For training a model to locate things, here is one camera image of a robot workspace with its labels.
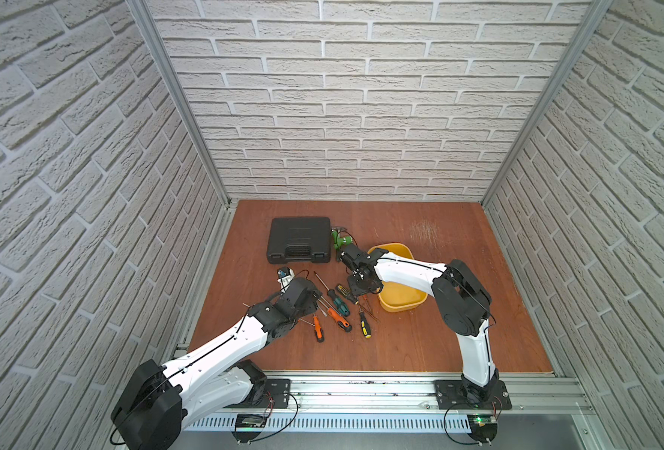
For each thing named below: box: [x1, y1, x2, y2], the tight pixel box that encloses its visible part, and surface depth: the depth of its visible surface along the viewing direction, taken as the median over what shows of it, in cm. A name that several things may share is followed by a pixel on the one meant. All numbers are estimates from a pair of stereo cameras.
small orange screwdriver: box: [312, 312, 325, 344], surface depth 85 cm
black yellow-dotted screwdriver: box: [335, 284, 360, 306], surface depth 92 cm
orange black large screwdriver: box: [316, 297, 353, 333], surface depth 87 cm
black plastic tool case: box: [266, 216, 332, 265], surface depth 102 cm
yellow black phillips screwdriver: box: [359, 308, 373, 340], surface depth 86 cm
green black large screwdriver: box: [313, 270, 351, 317], surface depth 90 cm
